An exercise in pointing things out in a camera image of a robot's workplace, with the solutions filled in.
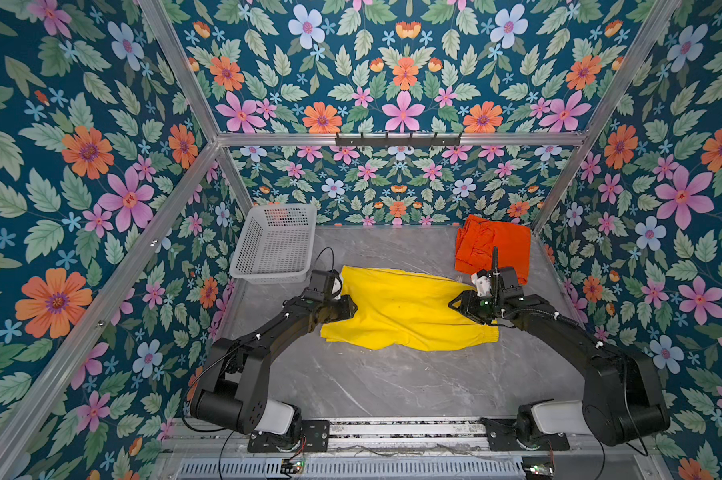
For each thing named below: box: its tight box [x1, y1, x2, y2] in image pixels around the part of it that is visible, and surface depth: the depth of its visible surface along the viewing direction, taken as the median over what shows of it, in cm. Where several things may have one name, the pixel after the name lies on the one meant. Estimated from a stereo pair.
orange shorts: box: [455, 214, 532, 285], surface depth 116 cm
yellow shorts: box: [320, 266, 500, 352], surface depth 95 cm
